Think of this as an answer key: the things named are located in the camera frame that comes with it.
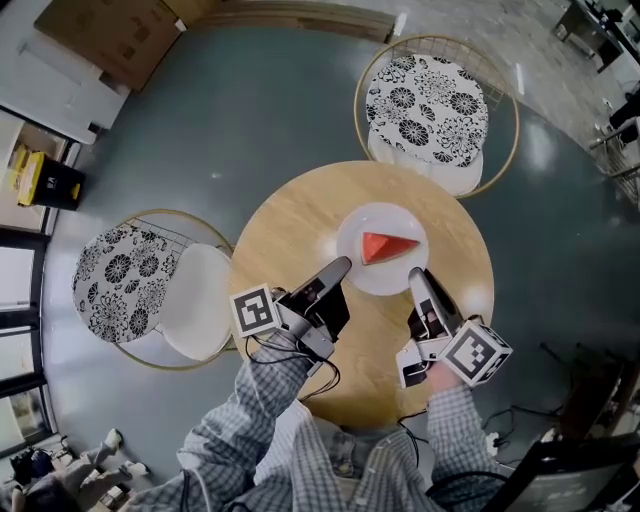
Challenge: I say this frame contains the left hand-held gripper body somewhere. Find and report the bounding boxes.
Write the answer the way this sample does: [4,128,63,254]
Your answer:
[229,279,351,377]

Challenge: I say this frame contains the round white plate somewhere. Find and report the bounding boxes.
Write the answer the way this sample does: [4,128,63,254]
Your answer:
[335,201,431,297]

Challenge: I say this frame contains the thick black cable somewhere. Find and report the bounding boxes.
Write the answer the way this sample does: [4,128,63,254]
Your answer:
[424,468,506,501]

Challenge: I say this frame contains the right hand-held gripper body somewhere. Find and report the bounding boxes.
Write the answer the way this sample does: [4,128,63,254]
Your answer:
[396,270,515,390]

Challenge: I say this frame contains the gold wire chair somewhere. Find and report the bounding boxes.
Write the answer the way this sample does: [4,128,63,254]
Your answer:
[353,34,521,200]
[71,208,239,371]

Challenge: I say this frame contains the large flat cardboard sheet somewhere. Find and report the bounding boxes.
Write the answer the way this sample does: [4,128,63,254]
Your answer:
[33,0,182,92]

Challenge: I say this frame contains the black framed screen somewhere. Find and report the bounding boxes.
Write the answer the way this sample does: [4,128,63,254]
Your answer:
[482,432,640,512]

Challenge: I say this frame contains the person's checked shirt torso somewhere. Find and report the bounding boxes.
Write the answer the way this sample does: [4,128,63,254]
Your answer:
[249,399,436,512]

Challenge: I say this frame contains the black bin with yellow lid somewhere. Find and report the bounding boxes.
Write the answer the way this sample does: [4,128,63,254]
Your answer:
[9,144,86,212]

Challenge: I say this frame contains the person's right forearm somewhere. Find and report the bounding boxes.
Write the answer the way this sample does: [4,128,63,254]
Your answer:
[424,362,501,494]

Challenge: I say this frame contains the person's left forearm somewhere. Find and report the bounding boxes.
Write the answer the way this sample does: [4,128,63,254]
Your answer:
[177,339,326,481]

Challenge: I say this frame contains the white seat cushion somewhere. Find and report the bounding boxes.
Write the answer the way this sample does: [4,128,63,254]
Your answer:
[160,243,234,362]
[367,128,485,197]

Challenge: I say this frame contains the round wooden table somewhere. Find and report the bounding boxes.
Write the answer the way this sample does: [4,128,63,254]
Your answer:
[227,160,496,430]

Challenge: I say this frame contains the floral round back cushion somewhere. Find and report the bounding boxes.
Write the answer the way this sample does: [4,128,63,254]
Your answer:
[72,223,179,345]
[364,54,490,169]

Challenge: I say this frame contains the dark wooden chair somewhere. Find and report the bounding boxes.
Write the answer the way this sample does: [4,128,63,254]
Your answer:
[539,339,640,441]

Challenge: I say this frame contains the person's jeans legs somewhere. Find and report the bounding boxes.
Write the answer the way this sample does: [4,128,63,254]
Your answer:
[319,419,381,481]

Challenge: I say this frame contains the red watermelon slice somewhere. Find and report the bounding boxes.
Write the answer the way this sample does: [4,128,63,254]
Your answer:
[360,231,421,266]

